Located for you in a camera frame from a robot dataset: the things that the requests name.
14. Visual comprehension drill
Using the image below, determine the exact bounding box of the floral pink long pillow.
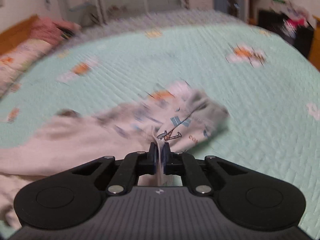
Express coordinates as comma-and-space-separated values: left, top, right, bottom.
1, 38, 53, 97

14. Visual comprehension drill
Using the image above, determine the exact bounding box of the red patterned folded cloth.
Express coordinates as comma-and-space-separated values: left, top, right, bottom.
29, 18, 81, 47

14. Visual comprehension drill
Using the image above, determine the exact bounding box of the purple floral bed sheet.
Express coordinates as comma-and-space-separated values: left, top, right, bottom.
80, 8, 249, 34

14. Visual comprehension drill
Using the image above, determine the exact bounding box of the wooden orange headboard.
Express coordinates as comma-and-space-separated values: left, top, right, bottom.
0, 15, 39, 55

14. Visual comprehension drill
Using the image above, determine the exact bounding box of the mint green quilted bedspread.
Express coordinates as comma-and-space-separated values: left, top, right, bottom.
1, 24, 319, 238

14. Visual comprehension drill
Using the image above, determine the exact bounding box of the white patterned child's shirt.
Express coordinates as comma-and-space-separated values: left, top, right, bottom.
1, 81, 229, 229

